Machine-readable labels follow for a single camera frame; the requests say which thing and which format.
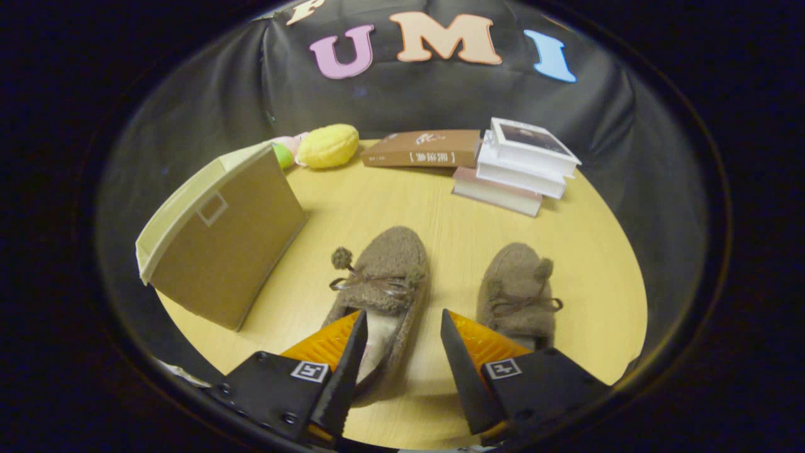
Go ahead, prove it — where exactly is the brown book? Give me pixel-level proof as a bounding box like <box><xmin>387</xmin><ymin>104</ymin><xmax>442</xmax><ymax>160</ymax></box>
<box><xmin>360</xmin><ymin>129</ymin><xmax>482</xmax><ymax>169</ymax></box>

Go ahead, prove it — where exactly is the pink and green plush toy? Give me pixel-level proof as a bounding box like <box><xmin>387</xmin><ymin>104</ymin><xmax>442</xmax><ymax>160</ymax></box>
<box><xmin>270</xmin><ymin>132</ymin><xmax>309</xmax><ymax>171</ymax></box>

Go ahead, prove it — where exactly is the black backdrop cloth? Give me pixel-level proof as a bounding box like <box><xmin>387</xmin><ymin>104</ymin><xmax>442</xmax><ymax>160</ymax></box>
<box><xmin>97</xmin><ymin>0</ymin><xmax>714</xmax><ymax>384</ymax></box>

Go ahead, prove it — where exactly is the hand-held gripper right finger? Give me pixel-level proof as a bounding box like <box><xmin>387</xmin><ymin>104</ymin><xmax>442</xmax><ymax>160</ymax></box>
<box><xmin>440</xmin><ymin>308</ymin><xmax>611</xmax><ymax>441</ymax></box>

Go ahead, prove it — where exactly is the yellow round plush toy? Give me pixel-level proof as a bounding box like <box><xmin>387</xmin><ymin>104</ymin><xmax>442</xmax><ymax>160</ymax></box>
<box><xmin>296</xmin><ymin>123</ymin><xmax>360</xmax><ymax>169</ymax></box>

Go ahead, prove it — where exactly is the plain white book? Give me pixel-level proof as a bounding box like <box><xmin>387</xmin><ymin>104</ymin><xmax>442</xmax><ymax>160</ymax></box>
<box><xmin>475</xmin><ymin>131</ymin><xmax>568</xmax><ymax>200</ymax></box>

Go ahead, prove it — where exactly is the brown fuzzy shoe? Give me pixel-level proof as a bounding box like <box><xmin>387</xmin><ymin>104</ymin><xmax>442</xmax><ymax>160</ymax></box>
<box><xmin>318</xmin><ymin>225</ymin><xmax>431</xmax><ymax>408</ymax></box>
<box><xmin>476</xmin><ymin>242</ymin><xmax>564</xmax><ymax>352</ymax></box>

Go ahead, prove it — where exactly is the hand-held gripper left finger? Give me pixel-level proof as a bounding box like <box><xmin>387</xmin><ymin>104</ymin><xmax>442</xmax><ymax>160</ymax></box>
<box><xmin>204</xmin><ymin>310</ymin><xmax>369</xmax><ymax>444</ymax></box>

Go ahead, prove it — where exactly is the beige fabric storage box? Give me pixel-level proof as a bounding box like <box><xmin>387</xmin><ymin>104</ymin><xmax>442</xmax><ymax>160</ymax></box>
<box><xmin>135</xmin><ymin>142</ymin><xmax>309</xmax><ymax>332</ymax></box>

